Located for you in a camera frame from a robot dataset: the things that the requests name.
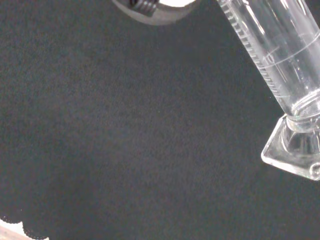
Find black bench cloth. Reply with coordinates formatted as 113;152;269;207
0;0;320;240

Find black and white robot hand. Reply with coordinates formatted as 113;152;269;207
111;0;201;27

